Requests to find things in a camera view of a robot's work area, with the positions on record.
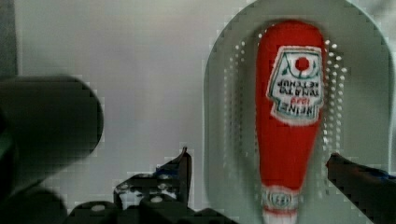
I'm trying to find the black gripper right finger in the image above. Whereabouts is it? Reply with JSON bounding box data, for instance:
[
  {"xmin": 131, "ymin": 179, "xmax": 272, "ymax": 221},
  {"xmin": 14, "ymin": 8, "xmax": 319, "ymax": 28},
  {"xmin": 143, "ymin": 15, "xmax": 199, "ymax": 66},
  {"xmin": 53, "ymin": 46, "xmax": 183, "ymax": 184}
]
[{"xmin": 326, "ymin": 153, "xmax": 396, "ymax": 224}]

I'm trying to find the lower black cylinder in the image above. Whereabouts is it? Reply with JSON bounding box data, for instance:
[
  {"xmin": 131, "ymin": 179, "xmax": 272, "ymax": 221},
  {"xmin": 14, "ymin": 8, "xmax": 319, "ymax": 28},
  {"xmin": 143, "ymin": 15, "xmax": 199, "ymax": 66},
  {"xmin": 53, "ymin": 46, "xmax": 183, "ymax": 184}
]
[{"xmin": 0, "ymin": 187, "xmax": 67, "ymax": 224}]

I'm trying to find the red plush ketchup bottle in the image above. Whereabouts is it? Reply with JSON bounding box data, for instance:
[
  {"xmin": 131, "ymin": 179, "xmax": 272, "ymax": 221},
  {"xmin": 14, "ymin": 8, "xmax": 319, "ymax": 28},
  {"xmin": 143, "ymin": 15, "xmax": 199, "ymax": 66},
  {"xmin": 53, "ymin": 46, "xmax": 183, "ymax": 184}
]
[{"xmin": 255, "ymin": 21, "xmax": 325, "ymax": 224}]

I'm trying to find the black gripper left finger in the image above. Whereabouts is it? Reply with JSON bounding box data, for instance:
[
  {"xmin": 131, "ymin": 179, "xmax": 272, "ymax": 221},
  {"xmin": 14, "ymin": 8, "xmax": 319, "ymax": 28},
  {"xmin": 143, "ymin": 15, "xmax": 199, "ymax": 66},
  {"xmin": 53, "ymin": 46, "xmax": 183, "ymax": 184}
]
[{"xmin": 64, "ymin": 147, "xmax": 237, "ymax": 224}]

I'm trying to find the green oval strainer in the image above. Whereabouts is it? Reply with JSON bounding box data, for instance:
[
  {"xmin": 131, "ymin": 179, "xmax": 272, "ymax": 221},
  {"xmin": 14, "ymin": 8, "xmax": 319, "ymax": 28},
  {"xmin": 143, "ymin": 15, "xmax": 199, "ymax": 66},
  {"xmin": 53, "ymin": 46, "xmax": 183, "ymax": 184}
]
[{"xmin": 205, "ymin": 0, "xmax": 395, "ymax": 224}]

